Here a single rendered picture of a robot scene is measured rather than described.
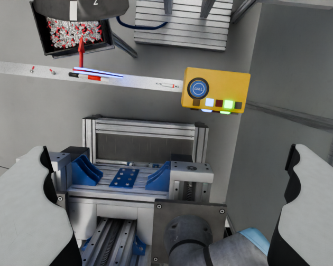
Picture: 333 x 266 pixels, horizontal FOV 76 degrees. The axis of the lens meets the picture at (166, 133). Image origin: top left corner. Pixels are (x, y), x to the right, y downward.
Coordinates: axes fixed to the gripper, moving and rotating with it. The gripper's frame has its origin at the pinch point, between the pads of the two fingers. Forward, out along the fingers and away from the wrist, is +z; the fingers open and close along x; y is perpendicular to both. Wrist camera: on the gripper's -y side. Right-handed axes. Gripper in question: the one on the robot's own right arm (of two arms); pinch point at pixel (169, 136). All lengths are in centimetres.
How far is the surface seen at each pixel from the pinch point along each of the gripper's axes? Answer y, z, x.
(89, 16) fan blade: -6.9, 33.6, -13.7
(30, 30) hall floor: 0, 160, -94
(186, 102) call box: 12.0, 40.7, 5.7
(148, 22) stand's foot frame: -6, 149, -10
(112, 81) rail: 12, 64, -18
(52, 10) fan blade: -8.1, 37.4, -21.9
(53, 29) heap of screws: -4, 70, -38
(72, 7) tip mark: -8.5, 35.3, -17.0
